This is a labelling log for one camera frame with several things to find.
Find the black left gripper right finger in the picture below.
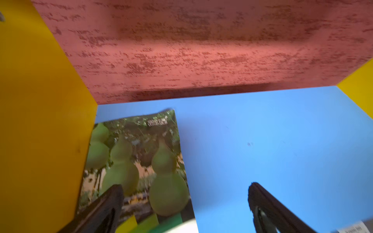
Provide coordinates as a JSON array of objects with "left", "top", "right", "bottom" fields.
[{"left": 248, "top": 182, "right": 316, "bottom": 233}]

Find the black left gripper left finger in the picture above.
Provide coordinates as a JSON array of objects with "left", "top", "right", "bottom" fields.
[{"left": 58, "top": 184, "right": 124, "bottom": 233}]

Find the green gourd seed bag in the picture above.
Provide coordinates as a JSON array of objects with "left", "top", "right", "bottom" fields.
[{"left": 332, "top": 218, "right": 373, "bottom": 233}]

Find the yellow shelf unit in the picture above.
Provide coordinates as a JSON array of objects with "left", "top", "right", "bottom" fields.
[{"left": 1, "top": 1, "right": 373, "bottom": 233}]

